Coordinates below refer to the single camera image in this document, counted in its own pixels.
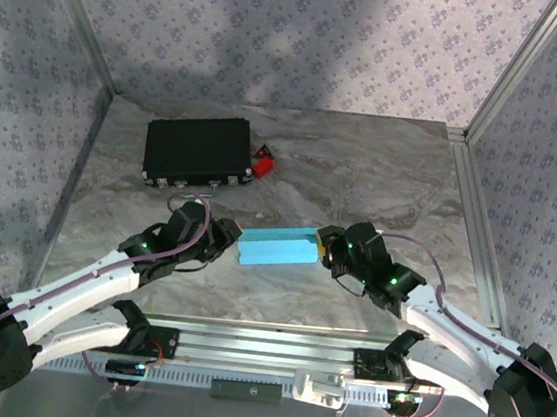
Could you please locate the blue paper box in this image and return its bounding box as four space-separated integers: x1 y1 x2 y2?
234 218 322 275

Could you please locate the red block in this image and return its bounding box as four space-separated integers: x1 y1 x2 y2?
250 157 278 183

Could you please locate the red black triangle piece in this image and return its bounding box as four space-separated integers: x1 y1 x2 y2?
251 142 277 163

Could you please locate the black rectangular bar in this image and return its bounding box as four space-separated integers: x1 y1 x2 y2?
209 376 285 407

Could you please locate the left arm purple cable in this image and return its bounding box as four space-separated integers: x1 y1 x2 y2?
0 171 214 406

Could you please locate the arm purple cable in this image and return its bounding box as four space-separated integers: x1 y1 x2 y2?
0 171 214 406
357 231 557 417

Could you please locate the black case with metal handle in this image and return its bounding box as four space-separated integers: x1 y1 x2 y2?
137 106 261 206

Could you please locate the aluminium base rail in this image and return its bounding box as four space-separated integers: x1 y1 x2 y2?
30 299 544 405

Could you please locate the wide aluminium side rail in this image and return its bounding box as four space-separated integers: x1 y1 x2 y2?
423 125 539 347

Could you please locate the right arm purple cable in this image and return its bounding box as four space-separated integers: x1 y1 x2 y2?
357 231 557 417

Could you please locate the thin aluminium side rail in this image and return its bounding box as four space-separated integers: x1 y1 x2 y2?
20 83 116 317

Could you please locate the slotted grey cable duct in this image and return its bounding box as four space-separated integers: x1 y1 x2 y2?
36 347 489 417

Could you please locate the white plastic bracket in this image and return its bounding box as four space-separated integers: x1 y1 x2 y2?
290 367 347 409

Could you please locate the aluminium frame post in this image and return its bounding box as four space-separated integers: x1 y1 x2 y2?
464 0 557 151
20 0 128 96

